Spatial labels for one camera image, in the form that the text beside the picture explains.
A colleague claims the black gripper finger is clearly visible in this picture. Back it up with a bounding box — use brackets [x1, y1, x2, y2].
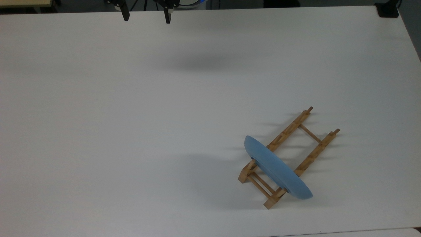
[105, 0, 130, 22]
[155, 0, 180, 24]

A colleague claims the blue round plate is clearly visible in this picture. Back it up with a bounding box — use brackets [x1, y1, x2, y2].
[244, 135, 313, 200]

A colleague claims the wooden plate rack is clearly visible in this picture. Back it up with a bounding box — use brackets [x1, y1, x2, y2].
[238, 106, 340, 210]

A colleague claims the light wooden desk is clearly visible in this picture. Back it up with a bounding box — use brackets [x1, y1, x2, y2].
[0, 0, 54, 8]

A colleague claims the black clamp camera stand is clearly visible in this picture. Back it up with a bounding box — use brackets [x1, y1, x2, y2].
[374, 0, 402, 18]

